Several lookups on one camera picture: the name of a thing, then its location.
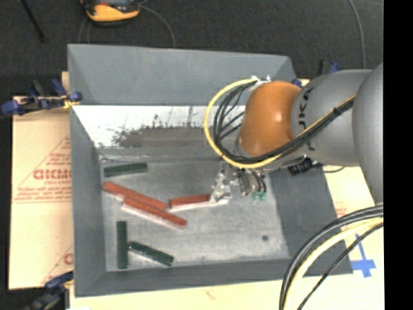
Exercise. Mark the black cylinder on white bracket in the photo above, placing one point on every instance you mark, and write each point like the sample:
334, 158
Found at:
300, 167

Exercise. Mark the red-brown flat block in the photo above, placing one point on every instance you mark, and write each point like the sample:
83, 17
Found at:
188, 200
134, 194
155, 212

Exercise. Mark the dark green flat block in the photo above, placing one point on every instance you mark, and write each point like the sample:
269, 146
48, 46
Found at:
122, 244
126, 169
151, 253

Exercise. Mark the grey metal bin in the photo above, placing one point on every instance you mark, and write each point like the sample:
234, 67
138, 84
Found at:
200, 79

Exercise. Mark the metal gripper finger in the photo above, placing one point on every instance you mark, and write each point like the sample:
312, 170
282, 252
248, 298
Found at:
222, 196
224, 181

